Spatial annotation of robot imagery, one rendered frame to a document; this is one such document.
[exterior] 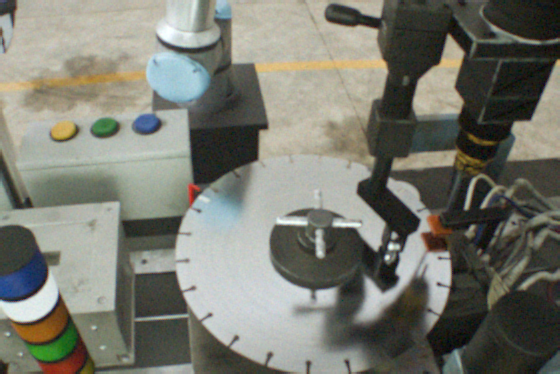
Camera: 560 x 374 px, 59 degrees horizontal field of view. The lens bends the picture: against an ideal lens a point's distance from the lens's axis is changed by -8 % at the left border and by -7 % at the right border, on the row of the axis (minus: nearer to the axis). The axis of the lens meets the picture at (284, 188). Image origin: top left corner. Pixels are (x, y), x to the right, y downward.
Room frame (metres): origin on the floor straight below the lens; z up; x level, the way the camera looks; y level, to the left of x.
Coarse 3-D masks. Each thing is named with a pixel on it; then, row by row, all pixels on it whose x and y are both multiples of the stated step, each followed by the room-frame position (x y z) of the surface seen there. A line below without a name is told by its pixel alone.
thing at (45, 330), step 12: (60, 300) 0.21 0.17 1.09; (60, 312) 0.20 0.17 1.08; (12, 324) 0.18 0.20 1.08; (24, 324) 0.18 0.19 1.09; (36, 324) 0.18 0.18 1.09; (48, 324) 0.19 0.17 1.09; (60, 324) 0.20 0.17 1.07; (24, 336) 0.18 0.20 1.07; (36, 336) 0.18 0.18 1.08; (48, 336) 0.18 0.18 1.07
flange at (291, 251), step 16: (304, 208) 0.45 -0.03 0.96; (272, 240) 0.40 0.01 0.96; (288, 240) 0.40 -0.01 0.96; (304, 240) 0.39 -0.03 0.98; (336, 240) 0.39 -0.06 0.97; (352, 240) 0.40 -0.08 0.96; (272, 256) 0.37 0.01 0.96; (288, 256) 0.37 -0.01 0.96; (304, 256) 0.37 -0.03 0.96; (336, 256) 0.38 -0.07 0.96; (352, 256) 0.38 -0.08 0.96; (288, 272) 0.35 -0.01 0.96; (304, 272) 0.35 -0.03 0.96; (320, 272) 0.35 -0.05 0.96; (336, 272) 0.36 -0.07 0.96; (352, 272) 0.36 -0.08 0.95
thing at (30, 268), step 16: (0, 240) 0.21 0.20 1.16; (16, 240) 0.21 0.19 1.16; (32, 240) 0.21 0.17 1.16; (0, 256) 0.20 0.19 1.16; (16, 256) 0.20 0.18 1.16; (32, 256) 0.20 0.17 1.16; (0, 272) 0.18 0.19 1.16; (16, 272) 0.19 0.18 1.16; (32, 272) 0.19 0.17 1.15; (0, 288) 0.18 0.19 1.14; (16, 288) 0.18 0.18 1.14; (32, 288) 0.19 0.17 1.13
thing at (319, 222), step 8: (320, 192) 0.44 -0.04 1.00; (320, 200) 0.43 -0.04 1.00; (320, 208) 0.41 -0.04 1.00; (280, 216) 0.40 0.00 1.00; (288, 216) 0.40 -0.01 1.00; (312, 216) 0.40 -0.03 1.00; (320, 216) 0.40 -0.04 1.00; (328, 216) 0.40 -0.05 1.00; (280, 224) 0.39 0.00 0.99; (288, 224) 0.39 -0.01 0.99; (296, 224) 0.39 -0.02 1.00; (304, 224) 0.39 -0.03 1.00; (312, 224) 0.39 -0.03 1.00; (320, 224) 0.39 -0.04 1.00; (328, 224) 0.39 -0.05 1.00; (336, 224) 0.39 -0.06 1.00; (344, 224) 0.40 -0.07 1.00; (352, 224) 0.40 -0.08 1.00; (360, 224) 0.40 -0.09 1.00; (312, 232) 0.39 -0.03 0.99; (320, 232) 0.38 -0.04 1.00; (328, 232) 0.39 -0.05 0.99; (312, 240) 0.39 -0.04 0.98; (320, 240) 0.37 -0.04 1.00; (320, 248) 0.36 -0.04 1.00; (320, 256) 0.35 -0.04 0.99
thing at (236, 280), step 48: (240, 192) 0.48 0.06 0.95; (288, 192) 0.49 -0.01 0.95; (336, 192) 0.49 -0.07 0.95; (192, 240) 0.39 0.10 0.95; (240, 240) 0.40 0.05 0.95; (432, 240) 0.42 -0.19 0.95; (240, 288) 0.33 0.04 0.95; (288, 288) 0.34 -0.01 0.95; (336, 288) 0.34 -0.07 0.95; (384, 288) 0.34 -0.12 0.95; (432, 288) 0.35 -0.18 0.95; (240, 336) 0.27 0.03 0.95; (288, 336) 0.28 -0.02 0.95; (336, 336) 0.28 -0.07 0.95; (384, 336) 0.28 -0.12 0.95
